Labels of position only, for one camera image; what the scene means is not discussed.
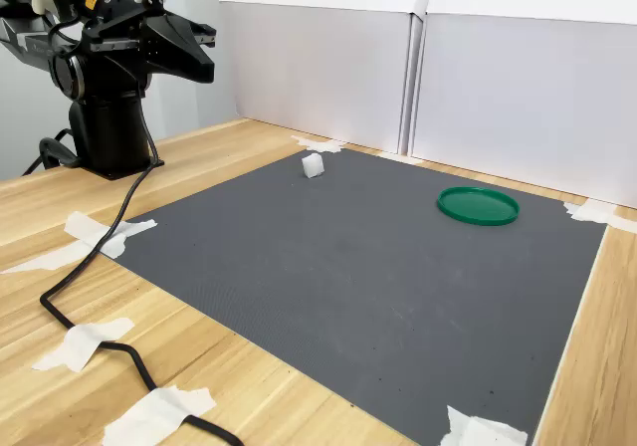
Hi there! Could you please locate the small white plastic terminal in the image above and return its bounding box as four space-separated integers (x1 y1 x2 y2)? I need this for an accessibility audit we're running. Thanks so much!
301 152 325 181

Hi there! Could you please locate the round green lid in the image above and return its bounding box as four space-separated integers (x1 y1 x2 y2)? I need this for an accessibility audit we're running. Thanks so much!
436 186 522 228

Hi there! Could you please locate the pale grey partition panel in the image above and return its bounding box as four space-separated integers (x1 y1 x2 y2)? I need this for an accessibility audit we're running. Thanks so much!
407 12 637 209
218 0 415 154

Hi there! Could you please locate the white tape on mat corner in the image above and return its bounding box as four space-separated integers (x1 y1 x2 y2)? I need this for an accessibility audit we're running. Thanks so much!
291 134 347 154
0 210 158 276
562 198 637 231
437 404 530 446

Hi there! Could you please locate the dark grey mat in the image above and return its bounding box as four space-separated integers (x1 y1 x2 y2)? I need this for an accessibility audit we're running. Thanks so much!
111 146 609 446

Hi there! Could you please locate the short black wrist cable loop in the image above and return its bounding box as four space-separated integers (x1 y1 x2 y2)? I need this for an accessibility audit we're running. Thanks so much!
47 17 85 49

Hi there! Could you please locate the black arm base cable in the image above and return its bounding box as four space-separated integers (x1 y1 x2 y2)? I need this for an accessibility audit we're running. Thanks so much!
21 126 82 176

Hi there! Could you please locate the long black camera cable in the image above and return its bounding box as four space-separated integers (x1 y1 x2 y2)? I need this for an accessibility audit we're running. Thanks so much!
39 80 245 446

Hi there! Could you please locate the white tape over cable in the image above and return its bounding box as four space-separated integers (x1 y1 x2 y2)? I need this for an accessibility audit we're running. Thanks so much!
102 384 218 446
31 317 136 373

